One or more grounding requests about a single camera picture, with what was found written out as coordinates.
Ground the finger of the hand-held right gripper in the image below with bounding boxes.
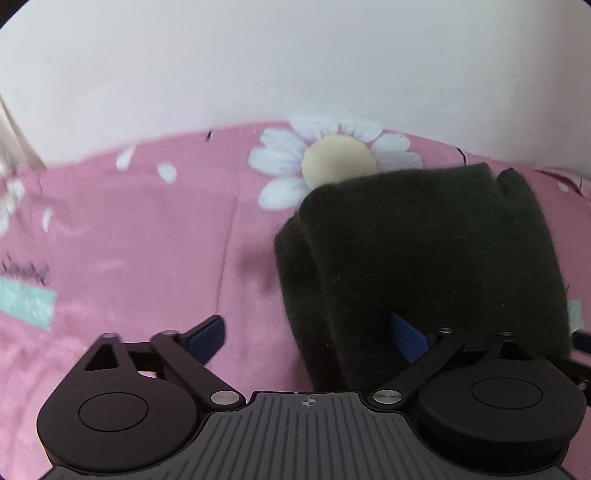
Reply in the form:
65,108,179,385
570,329,591,389

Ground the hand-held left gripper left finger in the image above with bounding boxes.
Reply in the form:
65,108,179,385
83,315,246,408

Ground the cream pleated curtain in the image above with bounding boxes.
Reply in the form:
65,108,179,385
0,92,47,175

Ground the dark green fleece cloth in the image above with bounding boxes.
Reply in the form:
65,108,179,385
274,162,574,392

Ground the pink floral bedsheet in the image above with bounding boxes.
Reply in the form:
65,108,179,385
0,119,591,437

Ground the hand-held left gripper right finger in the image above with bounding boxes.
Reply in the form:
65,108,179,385
368,311,546,410

